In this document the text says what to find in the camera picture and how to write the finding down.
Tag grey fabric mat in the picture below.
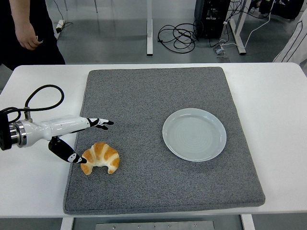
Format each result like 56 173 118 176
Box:
62 66 266 215

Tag white table leg with foot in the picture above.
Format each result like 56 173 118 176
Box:
229 0 248 55

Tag white straight table leg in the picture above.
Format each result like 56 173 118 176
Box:
146 0 154 57

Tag black computer tower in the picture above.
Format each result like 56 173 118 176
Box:
193 0 231 39

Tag white table support leg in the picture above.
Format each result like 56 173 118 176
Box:
241 214 255 230
59 217 74 230

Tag pale blue round plate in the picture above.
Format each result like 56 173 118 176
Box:
162 107 227 162

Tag white garment with black stripes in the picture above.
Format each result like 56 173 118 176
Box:
272 11 307 63

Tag thin black power cable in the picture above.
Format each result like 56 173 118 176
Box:
52 0 73 32

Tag person's hand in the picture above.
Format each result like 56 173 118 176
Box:
14 23 44 51

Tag person's legs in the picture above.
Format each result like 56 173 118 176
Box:
248 0 305 20

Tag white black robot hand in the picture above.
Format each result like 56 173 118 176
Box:
23 115 115 165

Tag white power strip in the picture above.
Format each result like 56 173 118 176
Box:
55 19 65 34

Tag small grey floor adapter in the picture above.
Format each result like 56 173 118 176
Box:
213 46 228 58

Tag white cable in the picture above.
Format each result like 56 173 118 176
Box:
219 0 274 48

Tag person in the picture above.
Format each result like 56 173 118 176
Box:
0 0 66 71

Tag coiled black floor cable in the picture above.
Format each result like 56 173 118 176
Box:
157 23 200 54

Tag golden croissant bread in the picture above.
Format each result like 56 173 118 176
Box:
80 142 120 175

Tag grey metal plate with screws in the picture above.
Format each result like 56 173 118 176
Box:
95 220 215 230

